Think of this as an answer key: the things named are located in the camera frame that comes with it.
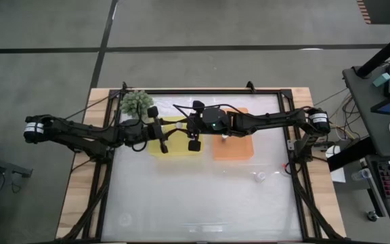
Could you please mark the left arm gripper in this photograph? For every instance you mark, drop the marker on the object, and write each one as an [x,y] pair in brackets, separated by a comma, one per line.
[154,130]

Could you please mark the dark floor mat striped edge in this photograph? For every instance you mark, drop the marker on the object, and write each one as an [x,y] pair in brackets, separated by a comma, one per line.
[384,10]

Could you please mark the light wooden table board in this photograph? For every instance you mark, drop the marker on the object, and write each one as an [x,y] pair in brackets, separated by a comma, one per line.
[76,189]

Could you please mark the white paper sheet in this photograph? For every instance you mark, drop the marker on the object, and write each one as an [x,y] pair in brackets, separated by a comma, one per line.
[338,174]

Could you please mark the orange plastic bin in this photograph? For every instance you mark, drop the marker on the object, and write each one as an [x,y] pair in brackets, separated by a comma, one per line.
[235,149]

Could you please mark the black side desk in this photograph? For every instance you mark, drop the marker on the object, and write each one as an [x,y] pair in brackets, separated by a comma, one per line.
[361,101]

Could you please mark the black slanted pole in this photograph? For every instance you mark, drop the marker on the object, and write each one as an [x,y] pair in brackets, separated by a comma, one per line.
[384,52]

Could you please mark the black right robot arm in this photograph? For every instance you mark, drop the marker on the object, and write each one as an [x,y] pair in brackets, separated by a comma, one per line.
[269,120]

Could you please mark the clear medicine bottle white cap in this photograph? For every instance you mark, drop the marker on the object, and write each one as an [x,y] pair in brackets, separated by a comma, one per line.
[259,176]

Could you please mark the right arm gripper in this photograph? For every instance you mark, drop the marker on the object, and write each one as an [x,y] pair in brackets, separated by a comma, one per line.
[195,125]

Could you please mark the green succulent plant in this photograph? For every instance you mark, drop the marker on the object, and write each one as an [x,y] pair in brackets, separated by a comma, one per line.
[135,101]

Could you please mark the clear plastic water bottle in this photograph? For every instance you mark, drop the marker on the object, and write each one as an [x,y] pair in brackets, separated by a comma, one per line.
[361,174]

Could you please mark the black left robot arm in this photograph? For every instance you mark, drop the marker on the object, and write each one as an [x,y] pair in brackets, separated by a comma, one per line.
[80,133]

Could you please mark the small teal box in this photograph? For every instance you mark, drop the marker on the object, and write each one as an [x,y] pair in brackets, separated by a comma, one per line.
[382,79]

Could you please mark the yellow plastic bin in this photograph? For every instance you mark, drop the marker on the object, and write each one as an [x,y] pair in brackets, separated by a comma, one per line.
[178,147]

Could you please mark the small white box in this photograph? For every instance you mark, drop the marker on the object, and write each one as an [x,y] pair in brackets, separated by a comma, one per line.
[334,152]

